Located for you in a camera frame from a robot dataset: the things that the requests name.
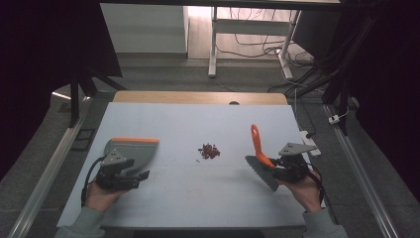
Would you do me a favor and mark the white power strip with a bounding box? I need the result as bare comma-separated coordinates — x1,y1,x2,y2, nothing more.
299,130,322,158

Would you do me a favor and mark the black tripod stand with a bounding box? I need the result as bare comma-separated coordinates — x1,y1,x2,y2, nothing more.
66,67,129,129

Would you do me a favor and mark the pile of red beans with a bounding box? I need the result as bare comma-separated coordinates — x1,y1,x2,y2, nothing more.
196,142,222,164

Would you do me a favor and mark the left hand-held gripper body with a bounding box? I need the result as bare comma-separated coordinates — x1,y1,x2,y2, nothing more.
94,149,141,192

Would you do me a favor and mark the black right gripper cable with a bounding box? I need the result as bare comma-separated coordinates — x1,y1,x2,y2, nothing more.
306,164,340,226

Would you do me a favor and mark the person's right hand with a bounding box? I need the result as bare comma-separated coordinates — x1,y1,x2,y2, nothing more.
276,169,323,213

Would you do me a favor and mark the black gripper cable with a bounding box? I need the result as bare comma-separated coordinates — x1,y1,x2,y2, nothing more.
80,156,106,208
306,164,340,226

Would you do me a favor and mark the white desk frame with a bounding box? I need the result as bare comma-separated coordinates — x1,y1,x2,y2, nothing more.
207,6,303,80

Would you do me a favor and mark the orange brush with grey bristles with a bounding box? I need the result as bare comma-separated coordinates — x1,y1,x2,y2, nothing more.
244,123,280,192

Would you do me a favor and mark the aluminium rail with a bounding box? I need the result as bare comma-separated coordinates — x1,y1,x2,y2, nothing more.
322,103,401,238
7,97,94,238

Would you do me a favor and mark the white cabinet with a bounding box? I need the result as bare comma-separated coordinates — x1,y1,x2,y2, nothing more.
99,3,189,55

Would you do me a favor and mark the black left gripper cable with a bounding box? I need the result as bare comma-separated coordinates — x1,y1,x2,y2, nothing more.
80,156,106,208

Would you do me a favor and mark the tangle of floor cables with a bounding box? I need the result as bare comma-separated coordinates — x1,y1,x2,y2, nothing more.
216,7,318,68

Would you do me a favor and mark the black floor frame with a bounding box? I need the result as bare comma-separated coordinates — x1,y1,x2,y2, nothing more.
70,127,97,153

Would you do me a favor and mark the black metal stand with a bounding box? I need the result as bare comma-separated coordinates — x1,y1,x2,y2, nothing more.
267,13,384,137

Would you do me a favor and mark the person's left hand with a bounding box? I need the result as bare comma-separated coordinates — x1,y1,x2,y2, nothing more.
84,179,129,213

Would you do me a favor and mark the wooden table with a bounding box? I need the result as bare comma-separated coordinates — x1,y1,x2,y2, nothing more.
112,90,289,106

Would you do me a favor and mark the grey dustpan with orange edge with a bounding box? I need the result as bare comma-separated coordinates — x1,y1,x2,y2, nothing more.
103,136,160,174

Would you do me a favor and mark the black curtain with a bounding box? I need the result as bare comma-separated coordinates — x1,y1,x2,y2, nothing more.
336,0,420,203
0,0,124,182

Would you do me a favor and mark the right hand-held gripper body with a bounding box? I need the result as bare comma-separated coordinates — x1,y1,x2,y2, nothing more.
272,142,319,183

